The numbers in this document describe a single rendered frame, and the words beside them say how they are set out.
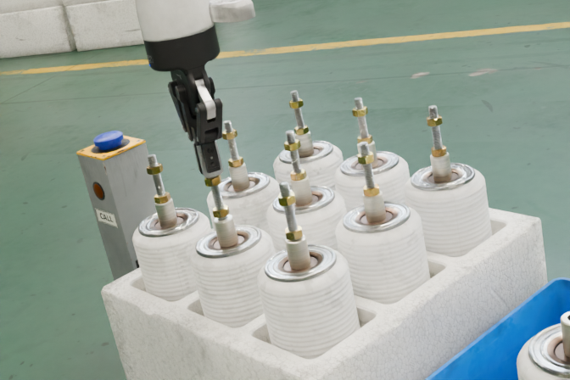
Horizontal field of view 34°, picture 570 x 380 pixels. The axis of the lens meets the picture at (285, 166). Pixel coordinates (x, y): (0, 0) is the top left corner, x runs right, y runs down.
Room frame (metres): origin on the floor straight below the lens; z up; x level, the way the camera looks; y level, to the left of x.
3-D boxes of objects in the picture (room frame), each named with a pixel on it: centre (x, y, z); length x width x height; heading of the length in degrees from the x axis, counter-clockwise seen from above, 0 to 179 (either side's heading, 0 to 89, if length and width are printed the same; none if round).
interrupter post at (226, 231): (0.95, 0.08, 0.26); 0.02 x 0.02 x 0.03
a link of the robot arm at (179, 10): (0.96, 0.06, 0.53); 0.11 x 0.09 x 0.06; 108
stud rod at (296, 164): (1.03, -0.01, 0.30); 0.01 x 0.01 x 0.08
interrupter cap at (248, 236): (0.95, 0.08, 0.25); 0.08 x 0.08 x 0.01
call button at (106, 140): (1.21, 0.23, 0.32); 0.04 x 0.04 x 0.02
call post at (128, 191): (1.21, 0.23, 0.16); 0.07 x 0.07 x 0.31; 39
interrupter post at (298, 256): (0.86, 0.01, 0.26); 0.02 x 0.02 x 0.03
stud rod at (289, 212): (0.86, 0.01, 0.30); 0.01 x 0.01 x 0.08
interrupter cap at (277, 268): (0.86, 0.01, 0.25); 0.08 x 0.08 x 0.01
